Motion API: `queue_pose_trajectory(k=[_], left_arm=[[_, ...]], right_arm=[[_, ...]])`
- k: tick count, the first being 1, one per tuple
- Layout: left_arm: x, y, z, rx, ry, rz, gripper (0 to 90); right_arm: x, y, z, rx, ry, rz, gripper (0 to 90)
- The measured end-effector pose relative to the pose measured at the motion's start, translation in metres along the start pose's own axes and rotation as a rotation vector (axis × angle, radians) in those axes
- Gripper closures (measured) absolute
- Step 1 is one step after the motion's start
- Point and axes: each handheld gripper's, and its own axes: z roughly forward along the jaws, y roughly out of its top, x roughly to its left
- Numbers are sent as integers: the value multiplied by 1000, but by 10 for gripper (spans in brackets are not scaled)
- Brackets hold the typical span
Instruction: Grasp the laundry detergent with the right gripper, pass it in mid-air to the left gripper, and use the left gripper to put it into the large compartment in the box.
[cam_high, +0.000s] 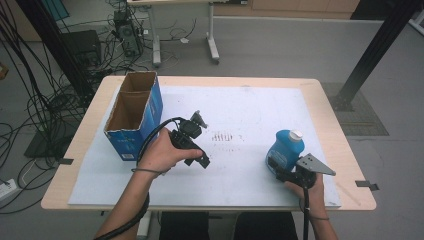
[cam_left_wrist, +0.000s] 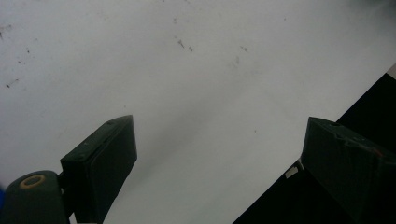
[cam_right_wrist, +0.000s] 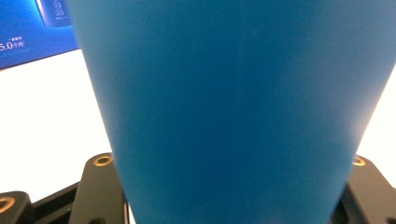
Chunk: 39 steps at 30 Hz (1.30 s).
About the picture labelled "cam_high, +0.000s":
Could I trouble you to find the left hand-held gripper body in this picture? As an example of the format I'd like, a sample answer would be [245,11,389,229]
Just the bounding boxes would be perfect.
[169,109,209,162]

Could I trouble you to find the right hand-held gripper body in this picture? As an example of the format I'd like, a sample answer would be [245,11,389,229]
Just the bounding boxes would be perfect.
[275,152,337,190]

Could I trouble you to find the blue bottle with white cap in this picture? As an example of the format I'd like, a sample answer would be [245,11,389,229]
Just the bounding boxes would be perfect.
[265,128,306,177]

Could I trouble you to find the blue cardboard box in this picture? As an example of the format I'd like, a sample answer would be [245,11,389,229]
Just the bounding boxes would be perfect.
[104,70,165,162]

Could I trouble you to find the person's right hand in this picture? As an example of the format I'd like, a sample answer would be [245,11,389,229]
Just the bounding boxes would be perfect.
[284,173,327,218]

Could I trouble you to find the person's left hand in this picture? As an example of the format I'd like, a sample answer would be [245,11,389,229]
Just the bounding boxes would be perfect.
[135,127,205,175]

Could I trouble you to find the white paper sheet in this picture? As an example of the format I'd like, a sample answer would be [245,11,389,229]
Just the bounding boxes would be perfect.
[68,85,342,208]

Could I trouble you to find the person's right leg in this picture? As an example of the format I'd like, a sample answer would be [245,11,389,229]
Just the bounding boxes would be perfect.
[233,212,299,240]

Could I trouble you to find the person's leg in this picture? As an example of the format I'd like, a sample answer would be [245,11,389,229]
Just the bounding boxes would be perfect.
[233,212,299,240]
[157,211,210,240]

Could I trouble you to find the person's left leg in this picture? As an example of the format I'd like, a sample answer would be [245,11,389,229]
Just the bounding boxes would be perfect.
[157,211,210,240]

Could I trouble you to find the black computer tower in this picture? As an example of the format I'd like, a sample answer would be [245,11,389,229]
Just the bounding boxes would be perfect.
[112,9,143,58]

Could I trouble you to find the black box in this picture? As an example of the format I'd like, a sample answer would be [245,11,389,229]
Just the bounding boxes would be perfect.
[61,29,103,69]

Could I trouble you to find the black floor plate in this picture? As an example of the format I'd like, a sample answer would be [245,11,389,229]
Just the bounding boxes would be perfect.
[23,126,81,159]

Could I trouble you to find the wooden cabinet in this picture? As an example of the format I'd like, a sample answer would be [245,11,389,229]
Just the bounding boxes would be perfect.
[213,0,362,20]

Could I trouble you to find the white power strip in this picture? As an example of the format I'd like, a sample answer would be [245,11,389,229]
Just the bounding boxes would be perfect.
[0,178,18,202]

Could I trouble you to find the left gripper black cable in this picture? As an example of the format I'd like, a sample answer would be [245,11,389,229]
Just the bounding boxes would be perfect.
[94,116,188,240]

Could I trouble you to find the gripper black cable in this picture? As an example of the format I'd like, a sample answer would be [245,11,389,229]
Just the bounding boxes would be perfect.
[94,116,188,240]
[301,186,311,240]

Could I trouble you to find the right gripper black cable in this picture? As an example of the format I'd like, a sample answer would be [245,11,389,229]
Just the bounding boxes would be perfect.
[301,186,311,240]

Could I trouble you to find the white desk frame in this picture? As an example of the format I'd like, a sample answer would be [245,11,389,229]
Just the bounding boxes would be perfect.
[127,0,249,67]

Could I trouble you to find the black metal post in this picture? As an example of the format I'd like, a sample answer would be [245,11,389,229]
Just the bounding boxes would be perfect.
[14,0,96,108]
[332,0,424,113]

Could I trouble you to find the tangle of black cables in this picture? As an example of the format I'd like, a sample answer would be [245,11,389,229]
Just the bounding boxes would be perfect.
[0,0,201,215]

